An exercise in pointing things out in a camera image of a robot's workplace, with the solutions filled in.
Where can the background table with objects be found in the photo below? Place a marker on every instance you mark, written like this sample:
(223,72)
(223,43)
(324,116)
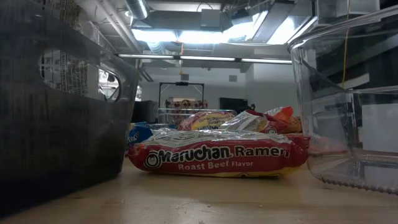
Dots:
(186,103)

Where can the silver ceiling air duct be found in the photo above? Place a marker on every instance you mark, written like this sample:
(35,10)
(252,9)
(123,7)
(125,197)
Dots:
(136,7)

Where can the bright ceiling light panel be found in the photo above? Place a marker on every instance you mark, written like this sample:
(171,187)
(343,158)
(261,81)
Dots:
(199,36)

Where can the grey square wall box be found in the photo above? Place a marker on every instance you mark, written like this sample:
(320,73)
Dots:
(233,78)
(185,76)

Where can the clear rectangular plastic bin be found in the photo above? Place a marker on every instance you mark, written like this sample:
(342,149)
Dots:
(164,113)

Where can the black background rig frame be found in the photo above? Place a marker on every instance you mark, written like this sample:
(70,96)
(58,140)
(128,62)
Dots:
(181,83)

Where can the black background cabinet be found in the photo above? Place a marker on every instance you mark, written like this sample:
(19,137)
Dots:
(144,111)

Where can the black background monitor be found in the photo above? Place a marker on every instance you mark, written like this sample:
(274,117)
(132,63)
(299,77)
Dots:
(233,104)

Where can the blue ramen pack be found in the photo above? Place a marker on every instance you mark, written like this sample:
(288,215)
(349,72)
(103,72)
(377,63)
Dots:
(68,73)
(140,133)

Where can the smoky dark plastic bin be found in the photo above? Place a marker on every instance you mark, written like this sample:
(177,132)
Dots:
(62,140)

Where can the red roast beef ramen pack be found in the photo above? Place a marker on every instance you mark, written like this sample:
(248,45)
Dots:
(245,123)
(205,121)
(217,155)

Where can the clear rounded plastic bin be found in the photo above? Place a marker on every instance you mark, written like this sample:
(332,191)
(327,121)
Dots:
(326,140)

